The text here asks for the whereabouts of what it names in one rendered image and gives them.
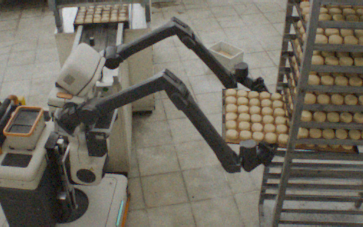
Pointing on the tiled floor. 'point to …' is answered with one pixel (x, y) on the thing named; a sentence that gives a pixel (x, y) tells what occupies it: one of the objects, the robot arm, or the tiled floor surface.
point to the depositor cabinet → (135, 69)
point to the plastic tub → (227, 54)
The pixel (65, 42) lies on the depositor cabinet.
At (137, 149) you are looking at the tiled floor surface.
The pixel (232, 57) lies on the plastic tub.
